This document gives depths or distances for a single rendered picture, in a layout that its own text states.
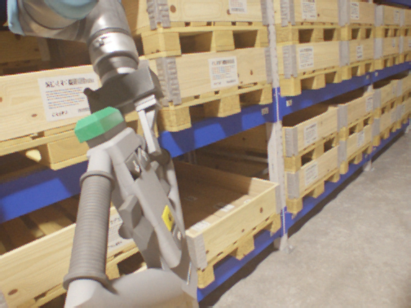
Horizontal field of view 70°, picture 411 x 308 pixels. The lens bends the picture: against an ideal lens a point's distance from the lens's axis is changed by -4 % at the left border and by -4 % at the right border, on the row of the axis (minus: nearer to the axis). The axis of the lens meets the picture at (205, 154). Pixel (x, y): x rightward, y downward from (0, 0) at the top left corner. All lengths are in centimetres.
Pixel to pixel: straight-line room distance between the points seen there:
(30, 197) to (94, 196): 90
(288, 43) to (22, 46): 179
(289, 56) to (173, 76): 99
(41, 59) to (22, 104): 136
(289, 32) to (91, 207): 197
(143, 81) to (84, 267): 35
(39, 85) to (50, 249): 58
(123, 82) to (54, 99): 62
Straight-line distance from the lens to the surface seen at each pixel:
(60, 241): 125
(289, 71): 217
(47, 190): 125
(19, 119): 114
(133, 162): 42
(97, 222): 33
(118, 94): 57
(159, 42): 141
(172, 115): 142
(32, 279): 127
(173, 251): 45
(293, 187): 236
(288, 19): 218
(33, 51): 247
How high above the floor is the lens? 147
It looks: 17 degrees down
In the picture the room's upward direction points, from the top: 8 degrees counter-clockwise
